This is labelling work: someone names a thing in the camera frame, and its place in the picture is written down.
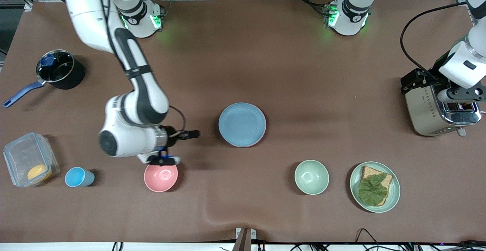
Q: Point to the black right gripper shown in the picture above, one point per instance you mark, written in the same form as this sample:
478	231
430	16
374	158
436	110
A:
176	137

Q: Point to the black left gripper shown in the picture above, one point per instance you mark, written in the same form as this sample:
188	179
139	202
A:
414	79

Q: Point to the blue plate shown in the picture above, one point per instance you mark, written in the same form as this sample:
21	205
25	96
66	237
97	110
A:
242	125

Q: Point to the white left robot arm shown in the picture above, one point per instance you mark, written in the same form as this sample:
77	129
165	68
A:
351	15

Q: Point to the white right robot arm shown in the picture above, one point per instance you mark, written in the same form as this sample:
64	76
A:
129	122

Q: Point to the silver beige toaster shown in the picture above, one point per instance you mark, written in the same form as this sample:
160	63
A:
425	114

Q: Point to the pink bowl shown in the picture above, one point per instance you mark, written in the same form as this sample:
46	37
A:
161	178

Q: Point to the toasted bread slice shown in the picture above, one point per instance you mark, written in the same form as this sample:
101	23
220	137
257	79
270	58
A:
370	172

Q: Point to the large fabric tablecloth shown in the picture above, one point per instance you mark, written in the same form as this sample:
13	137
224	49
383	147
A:
303	72

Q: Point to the green plate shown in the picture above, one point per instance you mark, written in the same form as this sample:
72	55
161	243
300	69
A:
395	194

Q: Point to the green lettuce leaf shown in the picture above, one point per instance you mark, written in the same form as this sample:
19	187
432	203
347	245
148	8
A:
373	191

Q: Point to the blue cup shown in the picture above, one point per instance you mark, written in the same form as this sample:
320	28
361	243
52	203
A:
78	177

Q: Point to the green bowl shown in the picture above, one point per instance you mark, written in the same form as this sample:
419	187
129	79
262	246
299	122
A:
311	177

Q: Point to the glass lid with blue knob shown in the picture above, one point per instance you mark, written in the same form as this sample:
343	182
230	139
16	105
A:
57	67

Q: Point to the orange food piece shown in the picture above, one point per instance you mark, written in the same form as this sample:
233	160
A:
39	173

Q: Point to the clear plastic food container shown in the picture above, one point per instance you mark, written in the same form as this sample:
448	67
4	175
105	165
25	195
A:
22	156

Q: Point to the grey camera stand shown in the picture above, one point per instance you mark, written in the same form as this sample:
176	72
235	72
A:
245	239

